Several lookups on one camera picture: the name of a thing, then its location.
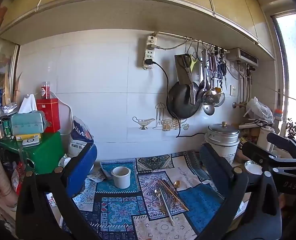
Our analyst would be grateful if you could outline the blue and white food bag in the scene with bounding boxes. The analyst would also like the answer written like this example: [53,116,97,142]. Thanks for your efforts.
[68,116,95,158]

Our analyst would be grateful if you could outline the steel pot with lid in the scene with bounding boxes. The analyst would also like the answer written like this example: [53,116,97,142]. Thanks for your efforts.
[207,121,240,141]

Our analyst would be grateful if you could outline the white water heater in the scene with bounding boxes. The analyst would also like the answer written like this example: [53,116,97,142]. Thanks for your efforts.
[226,47,260,67]

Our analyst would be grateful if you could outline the white dotted cloth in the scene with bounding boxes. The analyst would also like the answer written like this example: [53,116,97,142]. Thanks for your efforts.
[86,172,106,183]

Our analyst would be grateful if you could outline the large steel ladle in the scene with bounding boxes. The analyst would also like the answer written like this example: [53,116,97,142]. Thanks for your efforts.
[196,50,206,104]

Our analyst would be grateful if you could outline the black wok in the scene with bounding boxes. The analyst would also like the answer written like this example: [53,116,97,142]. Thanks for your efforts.
[166,81,203,119]

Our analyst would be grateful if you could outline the grey metal chopstick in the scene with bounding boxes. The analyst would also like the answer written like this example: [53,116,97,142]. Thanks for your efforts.
[159,187,172,217]

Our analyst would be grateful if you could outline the white power strip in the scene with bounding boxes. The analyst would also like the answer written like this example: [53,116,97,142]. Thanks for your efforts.
[142,35,157,70]

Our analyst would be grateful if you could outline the red spray can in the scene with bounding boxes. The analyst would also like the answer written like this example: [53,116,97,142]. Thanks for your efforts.
[41,81,50,100]

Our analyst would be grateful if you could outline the small white scale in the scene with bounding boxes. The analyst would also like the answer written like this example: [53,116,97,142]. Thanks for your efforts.
[22,137,40,147]

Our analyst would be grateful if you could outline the gold fork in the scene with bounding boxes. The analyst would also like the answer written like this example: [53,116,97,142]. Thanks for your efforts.
[167,185,178,205]

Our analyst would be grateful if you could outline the metal hanging rail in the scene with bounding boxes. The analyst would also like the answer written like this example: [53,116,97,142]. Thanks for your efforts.
[154,32,229,53]

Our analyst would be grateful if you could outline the steel cleaver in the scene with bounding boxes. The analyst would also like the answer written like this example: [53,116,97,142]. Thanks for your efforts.
[174,54,196,105]

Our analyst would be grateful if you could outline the window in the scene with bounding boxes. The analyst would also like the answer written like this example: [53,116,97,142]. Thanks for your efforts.
[271,11,296,140]

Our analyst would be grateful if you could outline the patterned patchwork table mat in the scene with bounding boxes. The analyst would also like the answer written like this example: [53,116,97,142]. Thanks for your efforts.
[45,151,241,240]

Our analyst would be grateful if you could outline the black power cable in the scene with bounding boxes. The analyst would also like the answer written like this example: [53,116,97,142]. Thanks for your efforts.
[145,59,207,138]

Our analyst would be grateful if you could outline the wooden chopsticks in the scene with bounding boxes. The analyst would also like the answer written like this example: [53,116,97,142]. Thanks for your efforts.
[163,181,189,211]

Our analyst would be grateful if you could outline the yellow upper cabinet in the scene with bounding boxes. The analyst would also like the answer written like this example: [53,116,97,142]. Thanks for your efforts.
[0,0,276,61]

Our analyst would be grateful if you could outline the red tin box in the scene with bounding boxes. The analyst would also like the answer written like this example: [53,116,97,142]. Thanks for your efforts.
[36,98,61,133]

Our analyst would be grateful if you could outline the steel skimmer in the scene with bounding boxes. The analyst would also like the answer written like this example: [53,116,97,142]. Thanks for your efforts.
[202,51,218,105]

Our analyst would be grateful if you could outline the white jug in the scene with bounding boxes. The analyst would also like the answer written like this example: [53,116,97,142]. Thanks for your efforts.
[257,126,275,151]

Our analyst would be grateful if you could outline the teal tissue box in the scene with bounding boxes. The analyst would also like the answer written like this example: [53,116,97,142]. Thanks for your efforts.
[10,94,47,136]

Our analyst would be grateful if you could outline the small black scissors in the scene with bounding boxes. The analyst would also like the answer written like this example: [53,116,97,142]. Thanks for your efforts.
[219,62,228,90]

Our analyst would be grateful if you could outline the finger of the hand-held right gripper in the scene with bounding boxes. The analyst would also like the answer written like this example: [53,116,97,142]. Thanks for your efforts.
[242,141,296,172]
[267,132,296,158]

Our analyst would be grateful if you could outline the green metal box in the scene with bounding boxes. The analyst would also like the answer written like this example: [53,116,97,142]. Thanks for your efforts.
[0,131,65,176]

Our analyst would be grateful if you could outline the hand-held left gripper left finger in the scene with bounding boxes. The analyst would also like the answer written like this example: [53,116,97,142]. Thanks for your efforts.
[15,143,101,240]

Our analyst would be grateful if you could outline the white rice cooker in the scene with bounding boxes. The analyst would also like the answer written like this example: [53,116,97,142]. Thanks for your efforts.
[204,132,240,164]

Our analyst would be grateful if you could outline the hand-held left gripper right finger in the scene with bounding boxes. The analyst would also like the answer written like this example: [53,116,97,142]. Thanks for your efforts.
[195,142,283,240]

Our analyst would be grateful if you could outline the white plastic bag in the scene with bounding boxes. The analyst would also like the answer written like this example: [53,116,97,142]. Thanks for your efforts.
[243,97,274,124]

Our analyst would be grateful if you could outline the wire mesh strainer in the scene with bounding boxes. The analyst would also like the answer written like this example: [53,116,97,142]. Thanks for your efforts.
[214,92,226,107]

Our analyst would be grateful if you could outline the white utensil cup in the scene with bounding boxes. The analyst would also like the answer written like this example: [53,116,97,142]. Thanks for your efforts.
[111,166,132,189]

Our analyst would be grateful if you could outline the white bowl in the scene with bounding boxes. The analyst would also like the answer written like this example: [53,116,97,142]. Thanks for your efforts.
[244,160,264,175]

